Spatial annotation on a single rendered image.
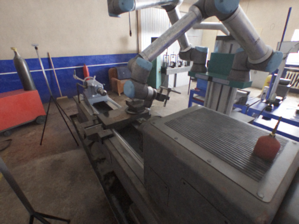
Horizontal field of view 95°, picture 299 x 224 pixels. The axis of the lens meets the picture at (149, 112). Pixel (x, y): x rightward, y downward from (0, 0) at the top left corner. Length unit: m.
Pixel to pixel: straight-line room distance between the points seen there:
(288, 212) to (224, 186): 0.17
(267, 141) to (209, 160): 0.20
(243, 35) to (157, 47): 0.54
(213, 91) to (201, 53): 0.49
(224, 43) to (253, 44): 0.66
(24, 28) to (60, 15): 0.98
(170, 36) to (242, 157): 0.73
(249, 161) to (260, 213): 0.17
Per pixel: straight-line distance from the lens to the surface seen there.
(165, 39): 0.94
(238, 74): 1.46
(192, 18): 1.04
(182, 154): 0.57
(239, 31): 1.10
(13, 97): 3.91
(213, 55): 1.79
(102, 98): 2.39
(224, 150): 0.62
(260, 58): 1.31
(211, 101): 1.94
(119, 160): 1.25
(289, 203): 0.63
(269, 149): 0.62
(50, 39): 5.29
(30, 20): 5.31
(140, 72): 0.75
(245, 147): 0.67
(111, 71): 5.45
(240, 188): 0.52
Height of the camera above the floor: 1.70
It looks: 26 degrees down
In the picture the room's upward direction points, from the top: straight up
